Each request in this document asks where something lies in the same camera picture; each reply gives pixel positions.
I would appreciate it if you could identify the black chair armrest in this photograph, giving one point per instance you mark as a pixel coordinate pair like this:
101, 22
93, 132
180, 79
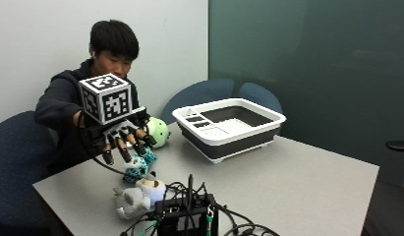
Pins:
398, 145

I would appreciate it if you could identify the white cube of black markers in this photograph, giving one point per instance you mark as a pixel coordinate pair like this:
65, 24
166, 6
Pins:
106, 98

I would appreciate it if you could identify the white and grey dish tub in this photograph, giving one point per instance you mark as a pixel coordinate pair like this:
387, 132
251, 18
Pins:
229, 131

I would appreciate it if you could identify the large blue office chair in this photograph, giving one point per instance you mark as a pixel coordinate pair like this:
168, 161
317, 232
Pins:
17, 157

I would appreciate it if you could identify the green round soft toy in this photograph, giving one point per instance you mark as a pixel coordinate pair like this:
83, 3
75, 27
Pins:
160, 130

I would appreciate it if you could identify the blue round-backed chair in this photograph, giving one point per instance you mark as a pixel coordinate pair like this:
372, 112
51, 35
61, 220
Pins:
259, 96
197, 95

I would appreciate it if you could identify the the person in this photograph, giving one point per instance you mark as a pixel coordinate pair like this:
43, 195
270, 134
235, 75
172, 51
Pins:
61, 95

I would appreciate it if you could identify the black electronics box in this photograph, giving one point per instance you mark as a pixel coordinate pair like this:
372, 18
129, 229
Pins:
186, 216

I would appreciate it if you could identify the teal spotted soft toy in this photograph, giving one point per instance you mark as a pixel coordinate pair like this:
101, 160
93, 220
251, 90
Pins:
137, 167

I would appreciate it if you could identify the white and grey soft toy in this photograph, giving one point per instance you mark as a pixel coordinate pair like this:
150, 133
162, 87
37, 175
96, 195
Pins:
136, 198

